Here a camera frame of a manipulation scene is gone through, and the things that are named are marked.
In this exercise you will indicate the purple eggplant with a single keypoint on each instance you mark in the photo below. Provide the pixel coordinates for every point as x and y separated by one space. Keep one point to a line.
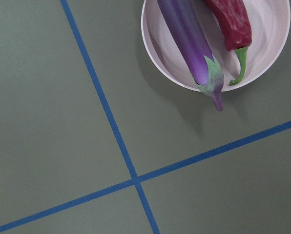
183 24

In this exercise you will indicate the red chili pepper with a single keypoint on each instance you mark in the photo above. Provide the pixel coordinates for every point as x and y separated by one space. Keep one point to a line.
235 26

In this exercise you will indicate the pink plate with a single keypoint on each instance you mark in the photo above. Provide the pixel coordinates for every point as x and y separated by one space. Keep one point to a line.
270 25

